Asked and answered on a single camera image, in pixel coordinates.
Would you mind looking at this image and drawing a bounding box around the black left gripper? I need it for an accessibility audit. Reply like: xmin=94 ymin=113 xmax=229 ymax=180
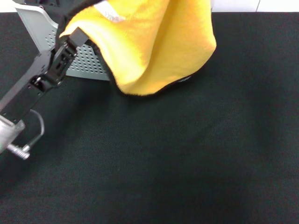
xmin=0 ymin=27 xmax=87 ymax=124

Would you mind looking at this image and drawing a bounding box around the yellow towel with black trim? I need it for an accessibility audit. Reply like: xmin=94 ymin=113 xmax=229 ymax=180
xmin=55 ymin=0 xmax=217 ymax=100

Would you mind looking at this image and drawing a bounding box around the grey perforated storage basket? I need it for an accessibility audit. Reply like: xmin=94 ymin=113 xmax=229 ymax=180
xmin=11 ymin=0 xmax=194 ymax=84

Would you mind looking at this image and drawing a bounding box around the grey cable with ribbed plug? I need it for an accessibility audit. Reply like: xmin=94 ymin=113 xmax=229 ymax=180
xmin=8 ymin=109 xmax=45 ymax=161

